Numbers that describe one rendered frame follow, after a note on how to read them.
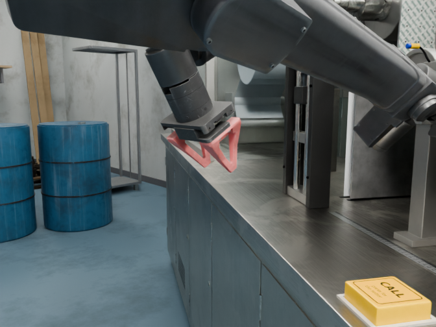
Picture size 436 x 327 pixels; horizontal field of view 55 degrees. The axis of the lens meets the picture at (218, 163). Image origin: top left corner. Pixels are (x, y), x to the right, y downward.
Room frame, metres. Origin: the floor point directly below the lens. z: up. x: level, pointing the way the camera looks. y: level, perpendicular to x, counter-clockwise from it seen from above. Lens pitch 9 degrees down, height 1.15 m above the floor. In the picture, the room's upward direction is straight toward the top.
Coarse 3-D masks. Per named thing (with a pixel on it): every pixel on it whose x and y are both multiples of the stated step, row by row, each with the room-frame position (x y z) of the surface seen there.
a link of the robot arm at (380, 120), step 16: (432, 96) 0.50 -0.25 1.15; (368, 112) 0.59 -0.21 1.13; (384, 112) 0.57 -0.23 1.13; (416, 112) 0.50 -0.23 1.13; (432, 112) 0.52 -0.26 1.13; (368, 128) 0.59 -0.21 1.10; (384, 128) 0.57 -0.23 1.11; (400, 128) 0.58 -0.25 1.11; (368, 144) 0.59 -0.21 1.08; (384, 144) 0.60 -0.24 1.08
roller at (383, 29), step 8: (392, 0) 0.89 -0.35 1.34; (400, 0) 0.86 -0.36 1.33; (392, 8) 0.88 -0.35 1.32; (392, 16) 0.88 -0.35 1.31; (368, 24) 0.97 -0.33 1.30; (376, 24) 0.93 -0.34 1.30; (384, 24) 0.91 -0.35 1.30; (392, 24) 0.88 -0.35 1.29; (376, 32) 0.93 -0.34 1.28; (384, 32) 0.91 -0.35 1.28; (392, 32) 0.88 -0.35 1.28; (384, 40) 0.93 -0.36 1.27; (392, 40) 0.92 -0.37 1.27
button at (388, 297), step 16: (352, 288) 0.47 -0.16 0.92; (368, 288) 0.47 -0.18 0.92; (384, 288) 0.47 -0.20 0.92; (400, 288) 0.47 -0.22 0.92; (352, 304) 0.47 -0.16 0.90; (368, 304) 0.44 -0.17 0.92; (384, 304) 0.43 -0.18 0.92; (400, 304) 0.43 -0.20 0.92; (416, 304) 0.43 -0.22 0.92; (384, 320) 0.43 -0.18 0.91; (400, 320) 0.43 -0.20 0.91; (416, 320) 0.43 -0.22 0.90
